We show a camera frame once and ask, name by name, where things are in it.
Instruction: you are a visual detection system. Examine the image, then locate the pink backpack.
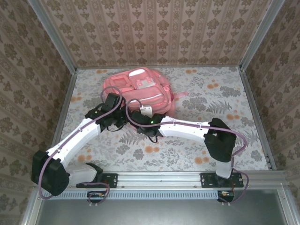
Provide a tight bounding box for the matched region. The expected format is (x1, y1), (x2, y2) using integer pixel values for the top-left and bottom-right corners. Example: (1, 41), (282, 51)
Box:
(102, 67), (189, 118)

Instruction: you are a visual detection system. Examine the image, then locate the floral table cover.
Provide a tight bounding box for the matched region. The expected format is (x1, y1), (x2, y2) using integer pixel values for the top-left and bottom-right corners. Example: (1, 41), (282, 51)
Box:
(50, 67), (270, 172)

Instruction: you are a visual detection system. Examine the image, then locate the black connector board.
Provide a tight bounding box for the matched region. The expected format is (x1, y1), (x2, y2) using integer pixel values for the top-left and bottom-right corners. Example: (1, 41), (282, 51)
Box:
(87, 191), (106, 203)
(217, 190), (235, 203)

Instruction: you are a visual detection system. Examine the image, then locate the grey metal panel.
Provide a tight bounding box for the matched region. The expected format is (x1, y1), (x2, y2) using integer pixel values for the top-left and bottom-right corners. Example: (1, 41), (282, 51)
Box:
(22, 188), (300, 225)

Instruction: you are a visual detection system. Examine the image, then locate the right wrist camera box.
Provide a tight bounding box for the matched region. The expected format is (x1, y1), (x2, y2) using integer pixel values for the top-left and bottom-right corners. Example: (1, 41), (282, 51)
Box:
(140, 105), (153, 117)

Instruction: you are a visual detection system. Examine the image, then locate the aluminium side rail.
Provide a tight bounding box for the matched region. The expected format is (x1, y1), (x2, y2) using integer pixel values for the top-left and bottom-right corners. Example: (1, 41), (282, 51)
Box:
(44, 69), (78, 173)
(239, 67), (278, 171)

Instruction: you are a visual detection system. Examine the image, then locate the aluminium mounting rail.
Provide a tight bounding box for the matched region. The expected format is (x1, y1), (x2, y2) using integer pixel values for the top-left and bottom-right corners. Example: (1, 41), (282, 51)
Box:
(35, 171), (285, 189)

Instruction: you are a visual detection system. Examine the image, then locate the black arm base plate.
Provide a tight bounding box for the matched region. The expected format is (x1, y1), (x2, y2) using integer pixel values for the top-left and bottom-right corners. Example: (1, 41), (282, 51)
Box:
(76, 172), (118, 188)
(200, 172), (244, 188)

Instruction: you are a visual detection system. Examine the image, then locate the grey slotted cable duct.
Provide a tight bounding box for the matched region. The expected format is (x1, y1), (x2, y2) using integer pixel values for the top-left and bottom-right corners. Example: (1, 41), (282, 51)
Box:
(43, 190), (220, 200)

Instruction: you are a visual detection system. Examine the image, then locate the aluminium back rail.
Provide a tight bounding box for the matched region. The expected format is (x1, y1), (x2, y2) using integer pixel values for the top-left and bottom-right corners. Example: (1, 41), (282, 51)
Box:
(75, 64), (242, 70)

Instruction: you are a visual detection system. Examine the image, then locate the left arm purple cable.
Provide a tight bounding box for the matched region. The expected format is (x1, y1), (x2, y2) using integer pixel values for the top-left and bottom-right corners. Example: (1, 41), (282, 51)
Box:
(38, 86), (124, 207)

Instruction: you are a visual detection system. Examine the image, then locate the aluminium frame post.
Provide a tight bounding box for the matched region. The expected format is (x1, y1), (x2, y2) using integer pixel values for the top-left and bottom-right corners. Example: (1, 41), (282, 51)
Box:
(28, 0), (77, 73)
(239, 0), (285, 71)

